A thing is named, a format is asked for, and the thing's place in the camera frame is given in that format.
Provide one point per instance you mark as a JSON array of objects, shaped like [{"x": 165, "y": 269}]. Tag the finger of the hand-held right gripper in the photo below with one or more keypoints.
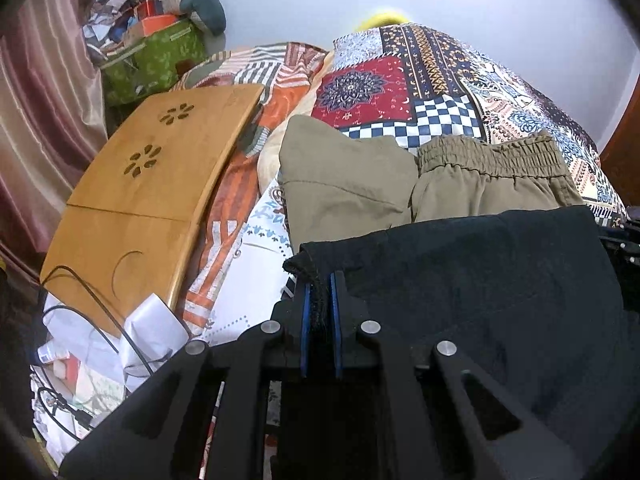
[{"x": 622, "y": 247}]

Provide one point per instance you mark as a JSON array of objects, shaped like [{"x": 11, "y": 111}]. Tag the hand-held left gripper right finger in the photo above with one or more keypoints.
[{"x": 336, "y": 335}]

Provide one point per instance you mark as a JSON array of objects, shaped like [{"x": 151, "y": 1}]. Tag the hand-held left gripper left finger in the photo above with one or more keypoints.
[{"x": 305, "y": 330}]

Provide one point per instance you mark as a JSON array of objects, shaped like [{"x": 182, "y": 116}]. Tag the black pants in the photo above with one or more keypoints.
[{"x": 475, "y": 285}]

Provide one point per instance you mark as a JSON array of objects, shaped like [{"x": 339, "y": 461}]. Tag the khaki pants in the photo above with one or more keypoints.
[{"x": 340, "y": 185}]

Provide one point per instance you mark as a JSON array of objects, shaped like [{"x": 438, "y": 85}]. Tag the striped orange blanket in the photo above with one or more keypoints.
[{"x": 225, "y": 200}]

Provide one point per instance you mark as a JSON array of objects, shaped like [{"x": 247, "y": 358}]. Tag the crumpled white paper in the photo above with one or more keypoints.
[{"x": 150, "y": 325}]

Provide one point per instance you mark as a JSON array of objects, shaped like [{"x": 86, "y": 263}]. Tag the wooden lap desk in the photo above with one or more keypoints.
[{"x": 150, "y": 200}]

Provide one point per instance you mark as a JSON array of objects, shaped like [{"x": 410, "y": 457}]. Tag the patchwork printed bedsheet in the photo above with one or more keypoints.
[{"x": 400, "y": 80}]

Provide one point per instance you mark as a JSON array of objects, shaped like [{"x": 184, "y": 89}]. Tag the green patterned storage bag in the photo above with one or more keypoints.
[{"x": 160, "y": 60}]

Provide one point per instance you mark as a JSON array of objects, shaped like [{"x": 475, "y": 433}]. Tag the orange box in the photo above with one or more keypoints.
[{"x": 157, "y": 24}]

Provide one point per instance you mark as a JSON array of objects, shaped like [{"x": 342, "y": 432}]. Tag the striped pink curtain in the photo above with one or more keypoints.
[{"x": 40, "y": 110}]

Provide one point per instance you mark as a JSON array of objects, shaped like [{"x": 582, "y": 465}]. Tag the pile of patterned bags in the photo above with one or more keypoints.
[{"x": 110, "y": 15}]

